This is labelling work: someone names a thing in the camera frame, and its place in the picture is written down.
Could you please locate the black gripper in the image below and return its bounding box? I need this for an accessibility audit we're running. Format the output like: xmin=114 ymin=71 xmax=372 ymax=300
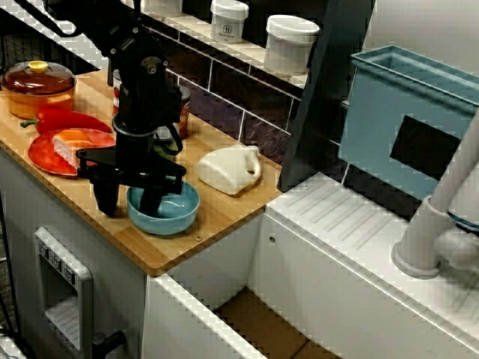
xmin=76 ymin=115 xmax=187 ymax=218

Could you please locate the light blue bowl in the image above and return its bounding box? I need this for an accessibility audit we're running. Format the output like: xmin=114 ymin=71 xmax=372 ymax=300
xmin=126 ymin=181 xmax=201 ymax=236

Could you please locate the salmon sushi piece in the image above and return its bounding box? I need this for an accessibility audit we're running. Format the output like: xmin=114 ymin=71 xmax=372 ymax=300
xmin=52 ymin=129 xmax=97 ymax=169

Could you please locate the green peas can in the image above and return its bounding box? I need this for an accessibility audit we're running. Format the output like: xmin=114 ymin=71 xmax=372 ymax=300
xmin=153 ymin=125 xmax=179 ymax=162

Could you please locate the white toy kitchen cabinet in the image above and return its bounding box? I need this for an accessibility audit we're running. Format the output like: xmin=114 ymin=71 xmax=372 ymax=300
xmin=0 ymin=145 xmax=150 ymax=359

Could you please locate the red orange plate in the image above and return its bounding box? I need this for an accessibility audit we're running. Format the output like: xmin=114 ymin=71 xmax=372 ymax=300
xmin=28 ymin=129 xmax=117 ymax=177

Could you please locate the white toy jug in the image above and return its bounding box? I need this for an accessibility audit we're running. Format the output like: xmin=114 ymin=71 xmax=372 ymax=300
xmin=196 ymin=144 xmax=262 ymax=196

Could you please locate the tomato print can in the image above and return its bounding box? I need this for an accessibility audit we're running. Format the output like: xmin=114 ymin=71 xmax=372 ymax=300
xmin=112 ymin=69 xmax=123 ymax=117

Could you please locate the red toy pepper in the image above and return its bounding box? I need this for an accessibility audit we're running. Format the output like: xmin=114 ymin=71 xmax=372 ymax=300
xmin=20 ymin=106 xmax=113 ymax=135

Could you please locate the orange toy pot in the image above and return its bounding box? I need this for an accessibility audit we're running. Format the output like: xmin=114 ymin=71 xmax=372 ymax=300
xmin=7 ymin=88 xmax=78 ymax=120

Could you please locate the dark tiled backsplash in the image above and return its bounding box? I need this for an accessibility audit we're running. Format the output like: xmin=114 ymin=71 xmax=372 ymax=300
xmin=149 ymin=25 xmax=304 ymax=154

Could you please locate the brown cardboard sheet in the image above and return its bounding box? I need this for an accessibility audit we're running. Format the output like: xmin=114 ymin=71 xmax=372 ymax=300
xmin=213 ymin=287 xmax=338 ymax=359

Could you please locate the cream shelf board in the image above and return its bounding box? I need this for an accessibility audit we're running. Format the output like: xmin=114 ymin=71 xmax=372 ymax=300
xmin=123 ymin=0 xmax=311 ymax=89

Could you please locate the small white-lidded plastic jar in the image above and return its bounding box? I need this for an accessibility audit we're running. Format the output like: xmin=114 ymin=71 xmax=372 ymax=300
xmin=209 ymin=0 xmax=250 ymax=45

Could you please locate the white toy sink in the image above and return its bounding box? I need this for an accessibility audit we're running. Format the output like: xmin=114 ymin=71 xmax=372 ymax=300
xmin=144 ymin=171 xmax=479 ymax=359

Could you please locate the dark grey upright panel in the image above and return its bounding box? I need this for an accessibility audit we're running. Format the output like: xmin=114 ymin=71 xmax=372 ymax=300
xmin=278 ymin=0 xmax=377 ymax=192

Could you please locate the large white-lidded plastic jar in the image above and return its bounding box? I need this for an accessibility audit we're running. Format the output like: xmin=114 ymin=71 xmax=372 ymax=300
xmin=263 ymin=14 xmax=321 ymax=78

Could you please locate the grey blue plastic bin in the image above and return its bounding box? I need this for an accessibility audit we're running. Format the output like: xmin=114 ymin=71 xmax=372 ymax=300
xmin=338 ymin=45 xmax=479 ymax=199

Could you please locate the grey toy faucet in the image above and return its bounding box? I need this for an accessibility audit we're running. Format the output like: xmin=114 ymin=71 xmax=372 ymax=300
xmin=391 ymin=108 xmax=479 ymax=280

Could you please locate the black cabinet handle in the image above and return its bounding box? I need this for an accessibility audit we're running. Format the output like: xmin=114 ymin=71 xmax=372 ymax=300
xmin=91 ymin=330 xmax=128 ymax=355

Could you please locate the black wire mesh rack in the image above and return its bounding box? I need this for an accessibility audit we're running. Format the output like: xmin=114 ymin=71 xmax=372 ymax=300
xmin=0 ymin=33 xmax=102 ymax=76

